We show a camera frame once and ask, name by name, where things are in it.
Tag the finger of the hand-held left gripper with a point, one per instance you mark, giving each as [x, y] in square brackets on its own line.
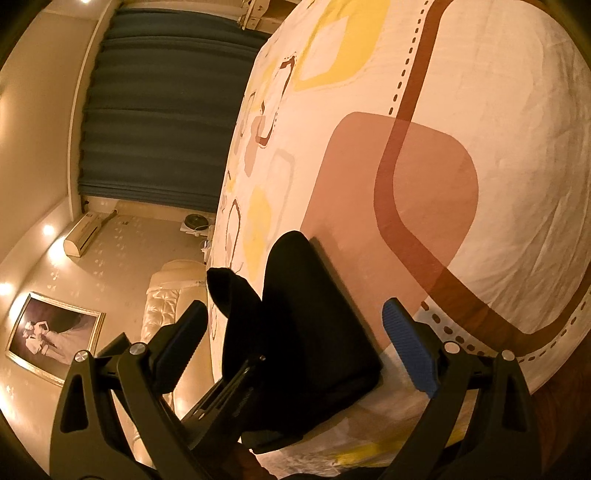
[226, 401]
[272, 441]

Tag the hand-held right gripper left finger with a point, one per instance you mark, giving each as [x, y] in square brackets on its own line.
[178, 348]

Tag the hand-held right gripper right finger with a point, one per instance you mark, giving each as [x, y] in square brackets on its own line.
[411, 348]

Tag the black pants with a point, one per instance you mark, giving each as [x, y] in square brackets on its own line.
[304, 332]

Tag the cream tufted headboard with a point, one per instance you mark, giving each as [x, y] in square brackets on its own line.
[164, 295]

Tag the small white fan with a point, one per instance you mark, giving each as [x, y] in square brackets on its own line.
[196, 224]

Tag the white air conditioner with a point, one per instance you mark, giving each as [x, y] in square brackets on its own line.
[83, 235]

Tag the recessed ceiling light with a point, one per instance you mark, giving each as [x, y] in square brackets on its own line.
[48, 229]
[5, 287]

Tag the teal curtain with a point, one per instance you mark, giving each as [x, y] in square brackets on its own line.
[161, 115]

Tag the printed bed sheet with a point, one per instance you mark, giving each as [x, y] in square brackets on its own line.
[485, 115]

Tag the framed wall photo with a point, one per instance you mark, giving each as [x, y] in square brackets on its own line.
[53, 339]

